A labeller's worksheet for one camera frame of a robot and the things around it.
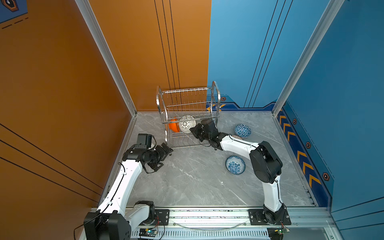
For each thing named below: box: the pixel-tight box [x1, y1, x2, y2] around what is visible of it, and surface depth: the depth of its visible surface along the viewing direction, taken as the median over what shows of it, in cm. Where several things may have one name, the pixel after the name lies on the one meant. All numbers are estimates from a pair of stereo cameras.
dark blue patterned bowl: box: [234, 124, 252, 138], surface depth 107 cm
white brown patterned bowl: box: [179, 114, 197, 134], surface depth 93 cm
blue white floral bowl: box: [225, 155, 246, 175], surface depth 91 cm
